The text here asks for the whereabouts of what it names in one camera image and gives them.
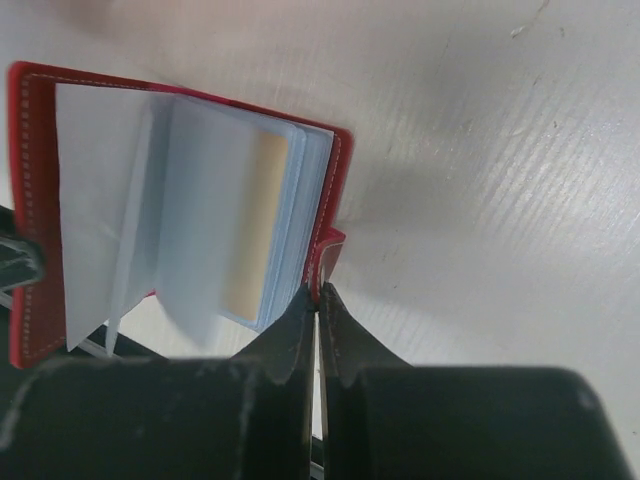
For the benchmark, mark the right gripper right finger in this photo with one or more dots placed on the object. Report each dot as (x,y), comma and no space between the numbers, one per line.
(383,418)

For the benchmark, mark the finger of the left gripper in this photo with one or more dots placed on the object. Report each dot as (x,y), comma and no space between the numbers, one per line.
(22,260)

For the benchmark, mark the red leather card holder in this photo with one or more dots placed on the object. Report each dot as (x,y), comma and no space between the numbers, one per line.
(132,189)

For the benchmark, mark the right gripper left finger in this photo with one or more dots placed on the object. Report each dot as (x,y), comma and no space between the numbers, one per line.
(243,417)

